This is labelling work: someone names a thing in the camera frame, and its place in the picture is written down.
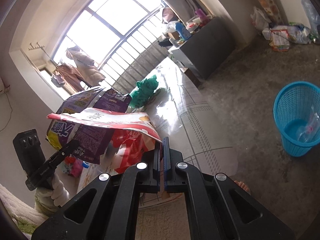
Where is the red snack bag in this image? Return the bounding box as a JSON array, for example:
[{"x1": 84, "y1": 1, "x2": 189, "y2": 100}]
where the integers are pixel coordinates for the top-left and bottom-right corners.
[{"x1": 46, "y1": 107, "x2": 164, "y2": 174}]

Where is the green plastic bag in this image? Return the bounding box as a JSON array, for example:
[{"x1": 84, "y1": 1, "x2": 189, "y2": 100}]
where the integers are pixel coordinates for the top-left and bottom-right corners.
[{"x1": 129, "y1": 75, "x2": 165, "y2": 108}]

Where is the blue mesh trash basket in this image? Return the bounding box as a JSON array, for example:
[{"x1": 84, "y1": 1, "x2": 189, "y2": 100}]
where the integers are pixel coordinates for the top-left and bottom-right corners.
[{"x1": 273, "y1": 81, "x2": 319, "y2": 157}]

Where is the pile of floor trash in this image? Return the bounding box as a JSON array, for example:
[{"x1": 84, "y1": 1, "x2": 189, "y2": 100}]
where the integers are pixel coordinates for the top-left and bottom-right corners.
[{"x1": 262, "y1": 22, "x2": 319, "y2": 52}]

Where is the left hand white glove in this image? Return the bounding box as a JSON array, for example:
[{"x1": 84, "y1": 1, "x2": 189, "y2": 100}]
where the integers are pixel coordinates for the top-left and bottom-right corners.
[{"x1": 35, "y1": 174, "x2": 70, "y2": 217}]

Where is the purple snack bag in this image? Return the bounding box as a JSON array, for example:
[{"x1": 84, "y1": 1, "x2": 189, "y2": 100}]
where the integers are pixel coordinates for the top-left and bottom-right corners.
[{"x1": 46, "y1": 87, "x2": 132, "y2": 164}]

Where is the brown hanging garment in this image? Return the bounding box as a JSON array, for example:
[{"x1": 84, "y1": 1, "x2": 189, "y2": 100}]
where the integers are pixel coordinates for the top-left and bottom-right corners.
[{"x1": 57, "y1": 63, "x2": 85, "y2": 92}]

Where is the pink puffer jacket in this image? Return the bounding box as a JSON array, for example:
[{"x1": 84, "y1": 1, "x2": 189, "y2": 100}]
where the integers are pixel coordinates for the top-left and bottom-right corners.
[{"x1": 66, "y1": 46, "x2": 105, "y2": 87}]

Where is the metal balcony railing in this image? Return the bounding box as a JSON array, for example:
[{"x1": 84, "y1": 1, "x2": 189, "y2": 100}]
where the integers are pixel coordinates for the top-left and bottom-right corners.
[{"x1": 99, "y1": 8, "x2": 169, "y2": 94}]

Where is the grey cabinet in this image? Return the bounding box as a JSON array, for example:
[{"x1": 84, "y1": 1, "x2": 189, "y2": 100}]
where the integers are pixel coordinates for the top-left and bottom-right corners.
[{"x1": 169, "y1": 17, "x2": 236, "y2": 80}]

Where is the cardboard box on cabinet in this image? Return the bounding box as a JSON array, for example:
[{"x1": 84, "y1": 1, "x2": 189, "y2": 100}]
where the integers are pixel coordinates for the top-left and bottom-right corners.
[{"x1": 168, "y1": 31, "x2": 181, "y2": 41}]

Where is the clear plastic wrapper in basket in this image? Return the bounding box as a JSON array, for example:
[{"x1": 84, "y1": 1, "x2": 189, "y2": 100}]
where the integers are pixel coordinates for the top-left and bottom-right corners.
[{"x1": 297, "y1": 106, "x2": 319, "y2": 143}]

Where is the blue detergent bottle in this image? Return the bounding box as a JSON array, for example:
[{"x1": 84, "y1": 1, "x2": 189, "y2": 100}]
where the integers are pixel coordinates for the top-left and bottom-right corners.
[{"x1": 175, "y1": 22, "x2": 192, "y2": 41}]

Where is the pink bag on cabinet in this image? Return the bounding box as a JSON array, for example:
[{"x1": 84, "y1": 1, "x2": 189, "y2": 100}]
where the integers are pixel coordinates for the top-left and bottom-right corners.
[{"x1": 161, "y1": 7, "x2": 179, "y2": 24}]

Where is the purple cup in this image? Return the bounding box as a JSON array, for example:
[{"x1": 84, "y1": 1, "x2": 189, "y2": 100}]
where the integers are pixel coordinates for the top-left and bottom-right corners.
[{"x1": 195, "y1": 8, "x2": 207, "y2": 21}]

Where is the white plastic bag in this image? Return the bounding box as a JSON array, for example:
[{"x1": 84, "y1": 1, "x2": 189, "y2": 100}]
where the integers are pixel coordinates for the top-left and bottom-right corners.
[{"x1": 251, "y1": 7, "x2": 271, "y2": 31}]

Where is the large clear water jug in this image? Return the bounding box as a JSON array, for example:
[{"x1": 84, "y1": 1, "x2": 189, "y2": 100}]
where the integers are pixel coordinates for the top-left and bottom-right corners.
[{"x1": 301, "y1": 0, "x2": 319, "y2": 33}]

